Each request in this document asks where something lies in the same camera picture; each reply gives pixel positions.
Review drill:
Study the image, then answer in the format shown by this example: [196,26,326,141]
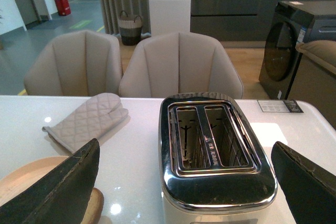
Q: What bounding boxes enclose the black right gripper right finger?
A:
[271,141,335,223]

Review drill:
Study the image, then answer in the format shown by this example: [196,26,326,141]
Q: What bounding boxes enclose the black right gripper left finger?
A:
[1,138,100,223]

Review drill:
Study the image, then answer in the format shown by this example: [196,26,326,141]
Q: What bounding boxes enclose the slice of brown bread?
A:
[81,188,104,224]

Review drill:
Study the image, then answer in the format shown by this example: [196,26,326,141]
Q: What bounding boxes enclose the beige round plate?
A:
[1,156,68,206]

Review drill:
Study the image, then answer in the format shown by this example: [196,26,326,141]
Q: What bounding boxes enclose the white chrome two-slot toaster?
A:
[159,92,278,223]

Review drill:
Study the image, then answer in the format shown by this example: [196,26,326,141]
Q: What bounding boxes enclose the grey quilted oven mitt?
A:
[42,93,129,153]

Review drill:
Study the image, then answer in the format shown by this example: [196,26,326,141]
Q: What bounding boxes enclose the black white label card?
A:
[257,100,303,113]

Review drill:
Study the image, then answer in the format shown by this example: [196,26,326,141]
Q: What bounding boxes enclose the beige padded chair left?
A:
[24,30,123,97]

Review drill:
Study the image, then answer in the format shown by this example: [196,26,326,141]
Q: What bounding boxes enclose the beige padded chair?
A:
[24,30,123,97]
[119,32,244,99]

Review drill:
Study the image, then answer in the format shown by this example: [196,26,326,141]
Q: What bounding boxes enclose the beige cushioned seat edge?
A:
[296,40,335,78]

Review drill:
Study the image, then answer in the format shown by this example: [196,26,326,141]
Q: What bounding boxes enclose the black front-load washing machine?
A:
[259,1,335,100]

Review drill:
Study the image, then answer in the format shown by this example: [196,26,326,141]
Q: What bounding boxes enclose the beige padded chair right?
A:
[119,32,244,99]

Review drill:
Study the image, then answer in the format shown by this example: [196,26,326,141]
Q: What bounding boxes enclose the dark grey kitchen cabinet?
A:
[191,0,322,41]

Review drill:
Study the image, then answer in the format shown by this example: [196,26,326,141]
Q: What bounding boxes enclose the red cabinet box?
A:
[55,0,71,16]

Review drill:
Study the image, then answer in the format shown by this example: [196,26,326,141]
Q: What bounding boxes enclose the white refrigerator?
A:
[149,0,191,37]

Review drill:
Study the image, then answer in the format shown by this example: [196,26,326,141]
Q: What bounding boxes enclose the woven basket with handles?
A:
[118,10,142,46]

